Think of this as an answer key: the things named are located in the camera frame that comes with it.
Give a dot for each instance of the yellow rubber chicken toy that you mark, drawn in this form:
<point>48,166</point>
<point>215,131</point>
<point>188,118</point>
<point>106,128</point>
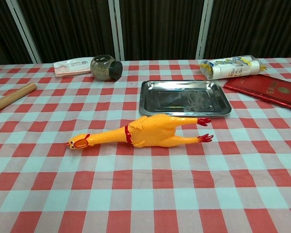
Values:
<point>155,131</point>

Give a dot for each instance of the rectangular stainless steel tray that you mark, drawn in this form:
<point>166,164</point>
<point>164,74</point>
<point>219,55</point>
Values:
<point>184,97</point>

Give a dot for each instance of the glass jar with black lid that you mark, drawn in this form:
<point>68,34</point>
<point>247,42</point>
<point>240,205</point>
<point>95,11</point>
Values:
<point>101,68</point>

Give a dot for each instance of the red white checkered tablecloth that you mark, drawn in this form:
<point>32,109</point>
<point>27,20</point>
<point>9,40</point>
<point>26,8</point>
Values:
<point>135,182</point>

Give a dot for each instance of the pink wet wipes pack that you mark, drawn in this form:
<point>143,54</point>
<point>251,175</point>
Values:
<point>70,66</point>

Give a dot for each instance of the plastic bag rolls pack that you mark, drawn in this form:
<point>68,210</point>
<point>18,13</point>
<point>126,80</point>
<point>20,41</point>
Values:
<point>230,69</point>

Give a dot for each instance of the red certificate booklet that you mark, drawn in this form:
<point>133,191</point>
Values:
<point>264,89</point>

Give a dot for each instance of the wooden rolling pin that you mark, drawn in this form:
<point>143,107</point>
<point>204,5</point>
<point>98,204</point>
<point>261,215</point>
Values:
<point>12,97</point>

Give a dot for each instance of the white metal screen post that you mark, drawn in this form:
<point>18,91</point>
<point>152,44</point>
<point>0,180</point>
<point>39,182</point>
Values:
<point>205,29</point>
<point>116,31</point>
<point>24,34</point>

